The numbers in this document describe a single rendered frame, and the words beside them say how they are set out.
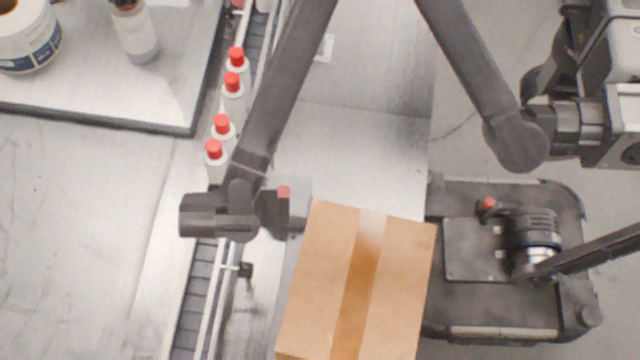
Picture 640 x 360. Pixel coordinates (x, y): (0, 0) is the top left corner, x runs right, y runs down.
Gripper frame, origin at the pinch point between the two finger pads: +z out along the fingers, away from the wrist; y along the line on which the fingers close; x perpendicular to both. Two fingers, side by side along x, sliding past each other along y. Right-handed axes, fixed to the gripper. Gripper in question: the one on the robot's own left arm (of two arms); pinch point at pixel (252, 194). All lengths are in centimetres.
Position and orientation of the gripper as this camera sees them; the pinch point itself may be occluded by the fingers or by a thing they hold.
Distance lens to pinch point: 128.3
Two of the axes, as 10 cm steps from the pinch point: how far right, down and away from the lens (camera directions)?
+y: -10.0, -0.2, -0.1
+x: -0.2, 9.7, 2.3
